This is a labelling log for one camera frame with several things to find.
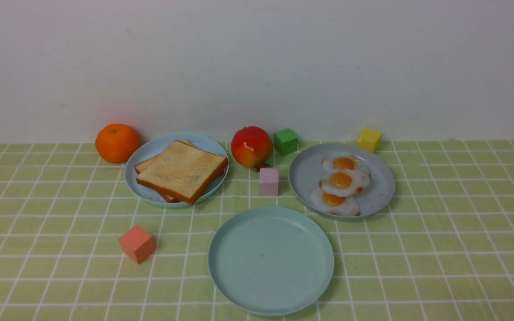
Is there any orange fruit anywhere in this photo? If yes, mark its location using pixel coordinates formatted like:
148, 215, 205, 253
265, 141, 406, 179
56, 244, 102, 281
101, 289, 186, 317
95, 123, 141, 163

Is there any yellow cube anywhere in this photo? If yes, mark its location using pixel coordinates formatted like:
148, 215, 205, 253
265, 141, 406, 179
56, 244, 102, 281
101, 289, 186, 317
357, 128, 382, 154

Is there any teal front plate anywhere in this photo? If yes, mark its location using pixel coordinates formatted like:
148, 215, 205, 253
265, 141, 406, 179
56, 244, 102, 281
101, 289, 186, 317
208, 206, 335, 317

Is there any fried egg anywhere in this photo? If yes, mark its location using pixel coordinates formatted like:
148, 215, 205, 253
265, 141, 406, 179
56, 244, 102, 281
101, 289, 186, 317
319, 169, 371, 197
310, 188, 361, 217
322, 153, 371, 175

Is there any green checkered tablecloth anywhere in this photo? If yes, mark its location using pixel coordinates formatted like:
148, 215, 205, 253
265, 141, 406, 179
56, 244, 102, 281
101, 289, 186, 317
0, 140, 514, 321

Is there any toast slice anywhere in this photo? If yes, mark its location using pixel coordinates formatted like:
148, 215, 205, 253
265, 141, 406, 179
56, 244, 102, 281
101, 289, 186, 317
135, 140, 228, 205
135, 140, 197, 203

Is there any light blue plate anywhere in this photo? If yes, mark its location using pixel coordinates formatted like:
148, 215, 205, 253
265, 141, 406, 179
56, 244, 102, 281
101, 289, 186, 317
125, 132, 229, 209

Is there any grey plate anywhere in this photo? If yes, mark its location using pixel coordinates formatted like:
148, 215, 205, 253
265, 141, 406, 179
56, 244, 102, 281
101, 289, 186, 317
288, 144, 396, 221

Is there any salmon red cube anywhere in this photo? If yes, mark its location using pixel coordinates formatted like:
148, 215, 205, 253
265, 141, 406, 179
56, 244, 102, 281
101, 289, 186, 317
119, 225, 157, 264

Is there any green cube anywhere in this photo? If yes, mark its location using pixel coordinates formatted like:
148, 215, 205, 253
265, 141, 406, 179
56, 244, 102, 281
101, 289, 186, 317
273, 128, 298, 156

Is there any pink cube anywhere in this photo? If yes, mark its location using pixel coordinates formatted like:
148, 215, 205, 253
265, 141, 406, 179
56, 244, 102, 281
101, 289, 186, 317
259, 167, 279, 197

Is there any red yellow apple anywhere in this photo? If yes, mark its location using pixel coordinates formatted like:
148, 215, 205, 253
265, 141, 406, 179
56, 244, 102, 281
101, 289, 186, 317
231, 126, 274, 172

